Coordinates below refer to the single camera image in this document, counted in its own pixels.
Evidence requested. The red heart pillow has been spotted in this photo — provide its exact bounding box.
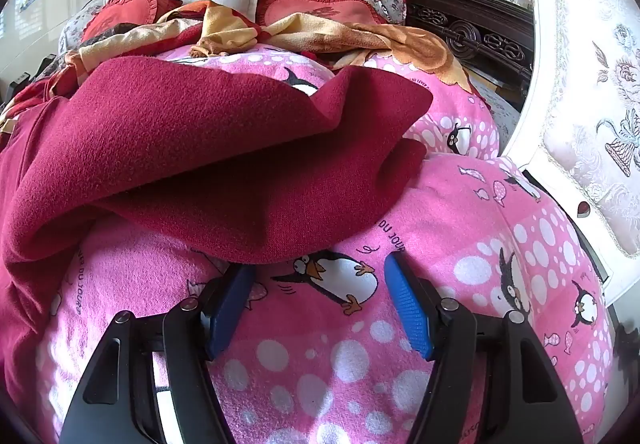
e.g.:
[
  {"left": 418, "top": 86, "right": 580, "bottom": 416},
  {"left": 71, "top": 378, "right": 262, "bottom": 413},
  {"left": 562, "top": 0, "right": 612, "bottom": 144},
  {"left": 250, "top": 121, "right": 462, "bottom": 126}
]
[
  {"left": 255, "top": 0, "right": 386, "bottom": 32},
  {"left": 81, "top": 0, "right": 183, "bottom": 44}
]

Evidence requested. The yellow orange blanket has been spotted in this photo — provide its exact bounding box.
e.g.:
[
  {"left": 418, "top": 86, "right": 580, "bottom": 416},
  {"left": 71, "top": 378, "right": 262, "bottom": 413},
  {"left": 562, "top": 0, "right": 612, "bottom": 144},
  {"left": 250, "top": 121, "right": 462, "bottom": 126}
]
[{"left": 65, "top": 1, "right": 473, "bottom": 92}]

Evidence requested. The black frame object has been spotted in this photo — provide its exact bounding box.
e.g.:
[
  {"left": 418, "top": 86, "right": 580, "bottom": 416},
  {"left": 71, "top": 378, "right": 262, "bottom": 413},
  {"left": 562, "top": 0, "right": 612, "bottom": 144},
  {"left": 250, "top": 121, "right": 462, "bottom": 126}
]
[{"left": 0, "top": 52, "right": 57, "bottom": 112}]

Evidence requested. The pink penguin print blanket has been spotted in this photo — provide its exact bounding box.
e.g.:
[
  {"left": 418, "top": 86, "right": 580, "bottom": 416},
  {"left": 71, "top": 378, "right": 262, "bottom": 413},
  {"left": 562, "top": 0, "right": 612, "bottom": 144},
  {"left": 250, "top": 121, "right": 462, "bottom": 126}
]
[{"left": 35, "top": 46, "right": 616, "bottom": 444}]

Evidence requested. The dark red knit garment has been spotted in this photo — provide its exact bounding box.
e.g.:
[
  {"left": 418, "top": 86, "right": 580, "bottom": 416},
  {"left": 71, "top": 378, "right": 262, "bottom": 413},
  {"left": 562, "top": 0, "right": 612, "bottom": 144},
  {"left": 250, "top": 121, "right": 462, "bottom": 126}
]
[{"left": 0, "top": 56, "right": 435, "bottom": 425}]

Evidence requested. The floral bed sheet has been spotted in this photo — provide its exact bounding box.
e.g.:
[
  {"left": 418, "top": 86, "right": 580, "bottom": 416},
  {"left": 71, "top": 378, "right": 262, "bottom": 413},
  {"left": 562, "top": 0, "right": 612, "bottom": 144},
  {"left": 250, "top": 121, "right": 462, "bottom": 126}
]
[{"left": 470, "top": 74, "right": 522, "bottom": 147}]

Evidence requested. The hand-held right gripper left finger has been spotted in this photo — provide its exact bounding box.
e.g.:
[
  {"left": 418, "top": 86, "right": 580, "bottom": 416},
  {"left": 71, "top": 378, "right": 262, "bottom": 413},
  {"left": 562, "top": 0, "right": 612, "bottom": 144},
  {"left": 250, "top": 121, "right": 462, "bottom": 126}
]
[{"left": 59, "top": 264, "right": 257, "bottom": 444}]

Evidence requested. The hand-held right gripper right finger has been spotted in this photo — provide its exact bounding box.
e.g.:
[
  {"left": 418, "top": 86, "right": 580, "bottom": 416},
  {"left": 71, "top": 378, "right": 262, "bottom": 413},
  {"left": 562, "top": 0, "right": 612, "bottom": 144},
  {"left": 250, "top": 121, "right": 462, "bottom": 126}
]
[{"left": 384, "top": 254, "right": 585, "bottom": 444}]

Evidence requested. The white upholstered chair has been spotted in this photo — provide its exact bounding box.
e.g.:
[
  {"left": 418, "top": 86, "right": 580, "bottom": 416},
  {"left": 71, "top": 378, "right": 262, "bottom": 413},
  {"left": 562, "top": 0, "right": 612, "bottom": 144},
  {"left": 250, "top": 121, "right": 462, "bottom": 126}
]
[{"left": 500, "top": 0, "right": 640, "bottom": 307}]

